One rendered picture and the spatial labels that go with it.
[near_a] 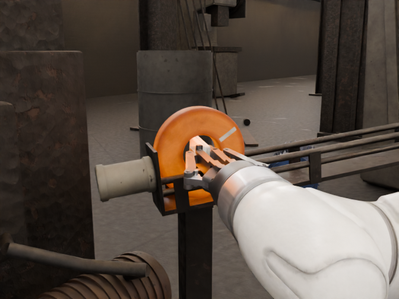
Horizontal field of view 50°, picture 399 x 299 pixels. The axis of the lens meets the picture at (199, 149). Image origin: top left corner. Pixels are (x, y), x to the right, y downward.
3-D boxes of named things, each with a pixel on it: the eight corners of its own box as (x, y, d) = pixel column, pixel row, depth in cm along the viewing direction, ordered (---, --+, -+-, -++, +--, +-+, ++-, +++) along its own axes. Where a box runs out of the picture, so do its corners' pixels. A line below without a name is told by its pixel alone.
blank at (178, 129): (186, 210, 76) (191, 217, 72) (133, 143, 70) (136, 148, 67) (253, 156, 77) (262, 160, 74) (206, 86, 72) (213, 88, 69)
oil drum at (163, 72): (123, 163, 342) (119, 48, 322) (172, 149, 388) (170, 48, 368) (180, 175, 306) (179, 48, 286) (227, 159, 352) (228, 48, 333)
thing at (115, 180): (98, 195, 72) (92, 161, 70) (151, 185, 74) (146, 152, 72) (102, 207, 66) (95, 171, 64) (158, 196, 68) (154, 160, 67)
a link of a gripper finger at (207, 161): (227, 193, 59) (218, 194, 59) (200, 167, 69) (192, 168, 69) (228, 167, 58) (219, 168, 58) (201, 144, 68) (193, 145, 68)
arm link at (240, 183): (300, 247, 51) (277, 224, 56) (308, 176, 48) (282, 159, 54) (229, 258, 48) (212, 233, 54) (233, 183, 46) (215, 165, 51)
